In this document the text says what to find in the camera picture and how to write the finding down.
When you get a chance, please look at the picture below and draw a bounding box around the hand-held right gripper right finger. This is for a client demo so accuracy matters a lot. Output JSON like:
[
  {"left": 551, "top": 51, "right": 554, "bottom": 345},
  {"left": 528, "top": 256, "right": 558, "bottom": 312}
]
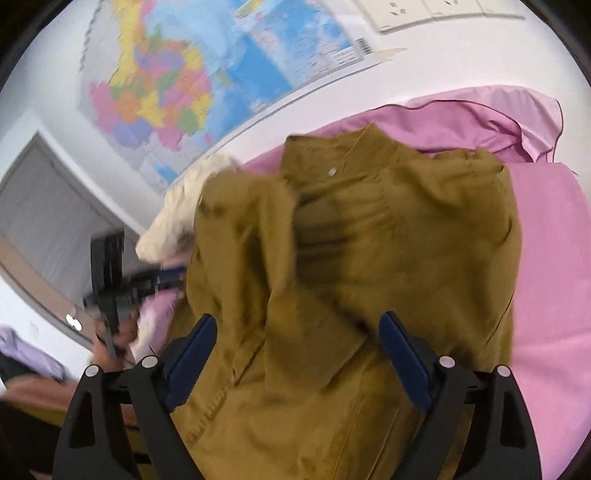
[{"left": 379, "top": 311, "right": 542, "bottom": 480}]

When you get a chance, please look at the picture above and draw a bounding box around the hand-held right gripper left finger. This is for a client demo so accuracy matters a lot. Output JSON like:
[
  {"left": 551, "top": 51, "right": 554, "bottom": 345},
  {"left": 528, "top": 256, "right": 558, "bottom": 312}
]
[{"left": 53, "top": 313, "right": 219, "bottom": 480}]

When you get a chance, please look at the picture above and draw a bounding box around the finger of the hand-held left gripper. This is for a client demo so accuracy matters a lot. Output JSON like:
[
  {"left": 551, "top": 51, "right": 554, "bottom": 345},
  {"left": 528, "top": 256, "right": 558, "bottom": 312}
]
[{"left": 124, "top": 265, "right": 188, "bottom": 297}]

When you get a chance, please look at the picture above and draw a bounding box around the brown jacket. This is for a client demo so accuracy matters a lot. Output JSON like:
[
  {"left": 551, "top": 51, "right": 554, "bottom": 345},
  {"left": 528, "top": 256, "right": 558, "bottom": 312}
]
[{"left": 168, "top": 123, "right": 523, "bottom": 480}]

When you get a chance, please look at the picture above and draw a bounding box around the person's left forearm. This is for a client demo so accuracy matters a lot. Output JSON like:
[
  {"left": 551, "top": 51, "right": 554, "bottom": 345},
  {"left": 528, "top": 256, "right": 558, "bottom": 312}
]
[{"left": 0, "top": 368, "right": 100, "bottom": 416}]

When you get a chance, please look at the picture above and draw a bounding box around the person's left hand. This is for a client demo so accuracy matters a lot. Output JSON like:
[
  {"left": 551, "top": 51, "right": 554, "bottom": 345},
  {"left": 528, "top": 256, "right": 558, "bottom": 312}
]
[{"left": 92, "top": 308, "right": 140, "bottom": 368}]

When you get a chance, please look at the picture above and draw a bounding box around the cream cloth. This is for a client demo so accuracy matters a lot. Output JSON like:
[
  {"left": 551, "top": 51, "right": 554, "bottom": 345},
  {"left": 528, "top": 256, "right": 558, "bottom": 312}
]
[{"left": 135, "top": 153, "right": 241, "bottom": 267}]

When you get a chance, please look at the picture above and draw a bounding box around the grey door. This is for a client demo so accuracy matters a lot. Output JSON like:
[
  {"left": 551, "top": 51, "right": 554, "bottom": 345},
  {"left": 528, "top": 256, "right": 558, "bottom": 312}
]
[{"left": 0, "top": 131, "right": 151, "bottom": 343}]

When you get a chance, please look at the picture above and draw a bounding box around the person's purple garment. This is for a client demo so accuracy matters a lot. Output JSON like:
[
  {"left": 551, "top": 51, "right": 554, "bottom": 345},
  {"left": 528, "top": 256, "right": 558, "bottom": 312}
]
[{"left": 0, "top": 325, "right": 66, "bottom": 384}]

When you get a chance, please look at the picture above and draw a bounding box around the pink daisy print bed sheet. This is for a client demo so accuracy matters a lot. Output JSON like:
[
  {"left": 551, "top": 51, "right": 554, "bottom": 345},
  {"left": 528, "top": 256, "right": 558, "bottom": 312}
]
[{"left": 129, "top": 85, "right": 591, "bottom": 480}]

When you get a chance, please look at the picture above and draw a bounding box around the colourful wall map poster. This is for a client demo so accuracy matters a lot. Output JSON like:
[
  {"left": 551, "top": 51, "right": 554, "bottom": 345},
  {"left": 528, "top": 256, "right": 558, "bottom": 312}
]
[{"left": 78, "top": 0, "right": 376, "bottom": 193}]

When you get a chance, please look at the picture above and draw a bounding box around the white wall socket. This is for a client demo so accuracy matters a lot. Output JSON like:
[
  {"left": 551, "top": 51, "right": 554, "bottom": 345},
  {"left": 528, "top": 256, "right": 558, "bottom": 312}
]
[
  {"left": 425, "top": 0, "right": 485, "bottom": 19},
  {"left": 355, "top": 0, "right": 435, "bottom": 34}
]

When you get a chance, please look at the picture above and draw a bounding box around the white wall switch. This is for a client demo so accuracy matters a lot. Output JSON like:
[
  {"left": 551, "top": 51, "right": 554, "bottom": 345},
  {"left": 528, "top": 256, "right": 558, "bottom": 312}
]
[{"left": 478, "top": 0, "right": 526, "bottom": 20}]

